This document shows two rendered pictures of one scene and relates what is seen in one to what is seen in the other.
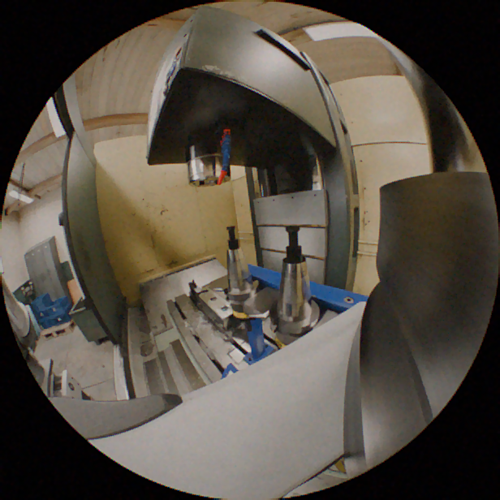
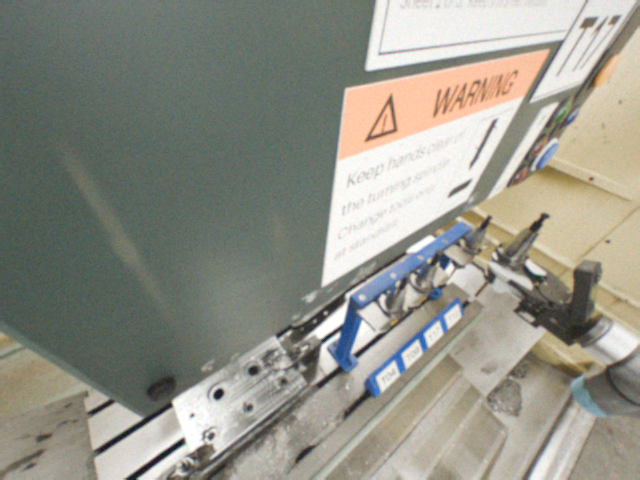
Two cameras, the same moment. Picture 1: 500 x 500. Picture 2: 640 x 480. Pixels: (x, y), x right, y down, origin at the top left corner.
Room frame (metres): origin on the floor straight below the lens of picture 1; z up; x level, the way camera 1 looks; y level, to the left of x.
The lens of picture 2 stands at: (0.42, 0.37, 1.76)
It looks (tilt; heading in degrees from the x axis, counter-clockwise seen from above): 46 degrees down; 269
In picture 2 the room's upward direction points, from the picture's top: 5 degrees clockwise
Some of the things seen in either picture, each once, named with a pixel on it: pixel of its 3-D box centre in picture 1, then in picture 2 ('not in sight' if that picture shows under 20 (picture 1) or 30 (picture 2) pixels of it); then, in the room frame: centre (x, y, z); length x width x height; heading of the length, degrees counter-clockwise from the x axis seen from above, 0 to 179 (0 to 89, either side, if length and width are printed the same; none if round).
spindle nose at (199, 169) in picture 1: (208, 166); not in sight; (0.53, 0.11, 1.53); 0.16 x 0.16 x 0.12
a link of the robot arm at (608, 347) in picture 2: not in sight; (606, 339); (-0.14, 0.12, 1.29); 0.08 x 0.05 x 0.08; 39
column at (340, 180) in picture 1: (309, 224); not in sight; (1.00, -0.46, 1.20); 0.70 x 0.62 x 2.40; 39
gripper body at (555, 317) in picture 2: not in sight; (557, 310); (-0.09, 0.06, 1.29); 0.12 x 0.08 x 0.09; 129
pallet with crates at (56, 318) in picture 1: (53, 312); not in sight; (0.66, 4.28, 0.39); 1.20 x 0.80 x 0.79; 128
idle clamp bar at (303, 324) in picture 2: not in sight; (320, 306); (0.37, -0.13, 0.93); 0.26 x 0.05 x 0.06; 44
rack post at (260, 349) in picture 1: (253, 325); (348, 333); (0.30, 0.02, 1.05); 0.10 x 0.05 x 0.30; 129
